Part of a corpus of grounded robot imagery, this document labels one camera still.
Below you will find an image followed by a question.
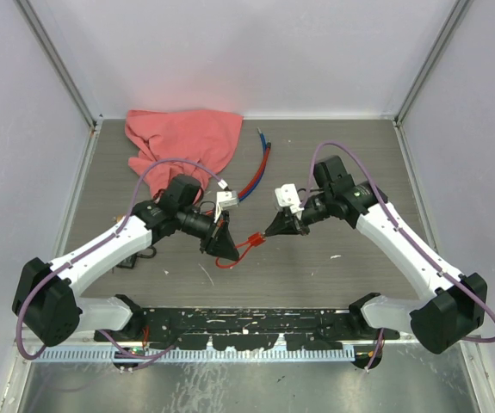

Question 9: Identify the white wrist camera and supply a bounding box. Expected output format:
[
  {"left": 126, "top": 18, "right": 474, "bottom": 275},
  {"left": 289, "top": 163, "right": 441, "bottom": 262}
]
[
  {"left": 213, "top": 179, "right": 239, "bottom": 223},
  {"left": 274, "top": 183, "right": 303, "bottom": 214}
]

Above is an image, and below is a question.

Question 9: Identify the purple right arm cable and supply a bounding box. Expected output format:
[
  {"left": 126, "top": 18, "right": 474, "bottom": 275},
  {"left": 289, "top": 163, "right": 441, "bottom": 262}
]
[{"left": 300, "top": 141, "right": 495, "bottom": 371}]

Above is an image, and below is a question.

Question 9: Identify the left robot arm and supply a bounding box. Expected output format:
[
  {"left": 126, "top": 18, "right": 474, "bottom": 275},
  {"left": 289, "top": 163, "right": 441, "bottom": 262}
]
[{"left": 12, "top": 175, "right": 239, "bottom": 347}]

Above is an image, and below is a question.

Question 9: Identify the red cable lock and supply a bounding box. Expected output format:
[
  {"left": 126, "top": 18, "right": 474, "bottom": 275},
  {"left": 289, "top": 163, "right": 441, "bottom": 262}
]
[{"left": 238, "top": 143, "right": 271, "bottom": 201}]

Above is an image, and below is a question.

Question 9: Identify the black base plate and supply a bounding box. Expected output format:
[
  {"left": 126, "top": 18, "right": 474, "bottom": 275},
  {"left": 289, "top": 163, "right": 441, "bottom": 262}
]
[{"left": 109, "top": 307, "right": 379, "bottom": 351}]

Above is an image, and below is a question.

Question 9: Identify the slotted cable duct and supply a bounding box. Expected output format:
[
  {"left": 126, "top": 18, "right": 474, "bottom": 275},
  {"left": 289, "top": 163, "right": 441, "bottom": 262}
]
[{"left": 34, "top": 344, "right": 356, "bottom": 363}]

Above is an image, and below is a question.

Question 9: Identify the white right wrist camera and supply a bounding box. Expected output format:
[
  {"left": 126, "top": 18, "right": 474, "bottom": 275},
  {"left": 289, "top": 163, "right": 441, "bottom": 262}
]
[{"left": 274, "top": 183, "right": 303, "bottom": 214}]

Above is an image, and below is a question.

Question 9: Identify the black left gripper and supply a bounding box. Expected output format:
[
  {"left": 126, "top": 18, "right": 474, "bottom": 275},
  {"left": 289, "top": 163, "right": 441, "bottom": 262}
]
[{"left": 177, "top": 206, "right": 239, "bottom": 260}]

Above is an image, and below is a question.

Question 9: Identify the blue cable lock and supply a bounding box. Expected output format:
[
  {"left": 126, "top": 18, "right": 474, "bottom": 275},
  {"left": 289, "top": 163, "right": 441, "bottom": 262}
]
[{"left": 240, "top": 127, "right": 271, "bottom": 192}]

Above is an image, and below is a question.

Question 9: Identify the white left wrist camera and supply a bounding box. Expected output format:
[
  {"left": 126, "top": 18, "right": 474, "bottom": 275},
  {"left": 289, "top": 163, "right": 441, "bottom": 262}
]
[{"left": 213, "top": 179, "right": 239, "bottom": 223}]

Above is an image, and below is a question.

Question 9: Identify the pink cloth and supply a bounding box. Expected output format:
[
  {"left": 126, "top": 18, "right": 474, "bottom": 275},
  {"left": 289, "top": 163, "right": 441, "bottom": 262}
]
[{"left": 125, "top": 109, "right": 243, "bottom": 196}]

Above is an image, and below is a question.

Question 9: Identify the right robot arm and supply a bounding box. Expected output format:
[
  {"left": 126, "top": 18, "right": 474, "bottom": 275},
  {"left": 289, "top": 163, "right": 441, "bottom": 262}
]
[{"left": 264, "top": 156, "right": 487, "bottom": 354}]

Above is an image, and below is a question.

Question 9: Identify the red cable padlock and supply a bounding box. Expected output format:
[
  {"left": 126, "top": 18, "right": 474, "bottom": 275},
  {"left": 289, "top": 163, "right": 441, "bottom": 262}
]
[{"left": 215, "top": 232, "right": 266, "bottom": 269}]

